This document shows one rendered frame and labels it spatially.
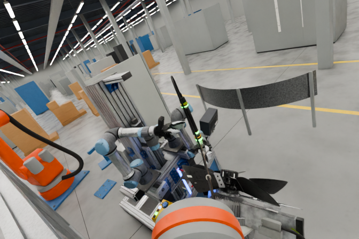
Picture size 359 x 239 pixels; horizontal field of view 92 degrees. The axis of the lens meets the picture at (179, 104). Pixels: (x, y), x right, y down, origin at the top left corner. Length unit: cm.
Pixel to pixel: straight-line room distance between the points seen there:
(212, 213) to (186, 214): 4
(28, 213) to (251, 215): 110
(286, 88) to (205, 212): 276
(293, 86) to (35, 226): 296
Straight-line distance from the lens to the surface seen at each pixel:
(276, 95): 301
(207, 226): 32
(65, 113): 1012
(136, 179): 166
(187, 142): 165
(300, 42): 715
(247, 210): 127
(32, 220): 37
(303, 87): 310
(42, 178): 467
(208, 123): 183
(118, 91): 174
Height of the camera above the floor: 222
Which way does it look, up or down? 24 degrees down
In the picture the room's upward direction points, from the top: 24 degrees counter-clockwise
